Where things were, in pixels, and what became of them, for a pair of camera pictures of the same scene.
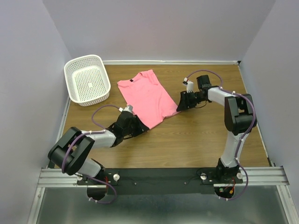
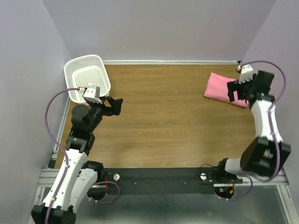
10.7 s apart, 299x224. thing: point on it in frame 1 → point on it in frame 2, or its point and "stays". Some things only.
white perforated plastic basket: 87,80 stays
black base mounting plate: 160,181 stays
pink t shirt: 146,99 → 217,88
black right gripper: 184,103 → 233,86
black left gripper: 140,127 → 116,108
